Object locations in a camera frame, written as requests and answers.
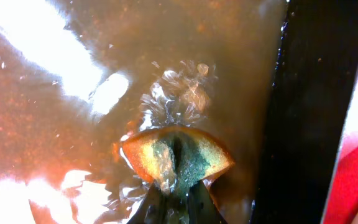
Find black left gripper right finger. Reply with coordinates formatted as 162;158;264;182
187;180;227;224

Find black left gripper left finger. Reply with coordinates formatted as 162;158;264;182
127;182;168;224

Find green yellow sponge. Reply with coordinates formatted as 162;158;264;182
122;126;234;198

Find black water tub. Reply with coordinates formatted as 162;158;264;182
0;0;358;223

